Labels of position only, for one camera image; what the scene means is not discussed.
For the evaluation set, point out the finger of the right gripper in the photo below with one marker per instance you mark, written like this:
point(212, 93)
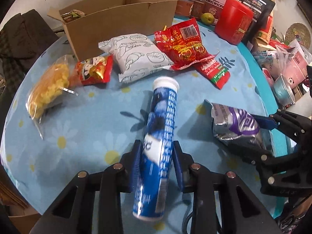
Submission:
point(257, 156)
point(292, 125)

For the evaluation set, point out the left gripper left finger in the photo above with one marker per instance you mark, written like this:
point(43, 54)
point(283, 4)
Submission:
point(73, 209)

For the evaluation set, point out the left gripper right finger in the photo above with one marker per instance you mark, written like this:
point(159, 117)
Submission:
point(222, 203)

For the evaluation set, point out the blue tablet tube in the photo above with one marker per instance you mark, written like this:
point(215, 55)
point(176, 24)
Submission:
point(156, 156)

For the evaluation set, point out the silver purple snack bag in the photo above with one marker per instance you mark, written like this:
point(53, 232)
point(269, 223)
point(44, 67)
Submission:
point(235, 126)

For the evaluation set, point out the red spicy strip packet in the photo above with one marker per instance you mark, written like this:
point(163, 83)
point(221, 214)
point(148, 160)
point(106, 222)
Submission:
point(212, 70)

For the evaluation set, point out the small red cartoon snack bag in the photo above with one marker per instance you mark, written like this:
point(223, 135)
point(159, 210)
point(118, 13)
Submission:
point(92, 71)

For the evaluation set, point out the yellow waffle bread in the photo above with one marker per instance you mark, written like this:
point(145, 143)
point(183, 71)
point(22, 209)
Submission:
point(58, 80)

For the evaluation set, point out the white croissant bread bag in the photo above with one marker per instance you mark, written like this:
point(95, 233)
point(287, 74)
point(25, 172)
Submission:
point(136, 55)

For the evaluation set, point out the red crinkled snack bag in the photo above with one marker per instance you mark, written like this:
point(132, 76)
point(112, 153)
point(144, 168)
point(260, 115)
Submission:
point(182, 44)

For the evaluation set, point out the blue metal cup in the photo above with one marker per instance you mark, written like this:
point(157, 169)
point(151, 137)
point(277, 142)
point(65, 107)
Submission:
point(283, 92)

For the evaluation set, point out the blue floral tablecloth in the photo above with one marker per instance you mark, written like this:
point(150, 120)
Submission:
point(92, 130)

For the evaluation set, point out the woven round basket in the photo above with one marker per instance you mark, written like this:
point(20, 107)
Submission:
point(299, 32)

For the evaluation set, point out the orange carton box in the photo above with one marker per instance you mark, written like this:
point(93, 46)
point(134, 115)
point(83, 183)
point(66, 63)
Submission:
point(265, 31)

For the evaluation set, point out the black stand-up pouch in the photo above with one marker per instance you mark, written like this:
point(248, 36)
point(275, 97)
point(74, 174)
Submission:
point(261, 10)

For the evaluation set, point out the red tin canister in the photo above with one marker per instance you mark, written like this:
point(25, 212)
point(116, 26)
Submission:
point(233, 22)

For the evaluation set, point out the green apple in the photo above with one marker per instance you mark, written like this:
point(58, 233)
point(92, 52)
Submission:
point(207, 18)

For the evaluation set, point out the pink lidded jar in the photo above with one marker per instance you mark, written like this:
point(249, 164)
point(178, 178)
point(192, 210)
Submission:
point(214, 7)

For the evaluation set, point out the clear jar brown spice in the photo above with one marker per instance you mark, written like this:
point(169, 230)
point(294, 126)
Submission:
point(197, 9)

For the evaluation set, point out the brown quilted jacket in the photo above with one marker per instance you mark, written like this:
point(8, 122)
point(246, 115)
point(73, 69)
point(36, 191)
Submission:
point(27, 36)

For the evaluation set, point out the clear jar red powder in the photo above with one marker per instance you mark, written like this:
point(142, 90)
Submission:
point(184, 7)

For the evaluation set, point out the cardboard box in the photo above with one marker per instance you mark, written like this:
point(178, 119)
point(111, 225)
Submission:
point(88, 22)

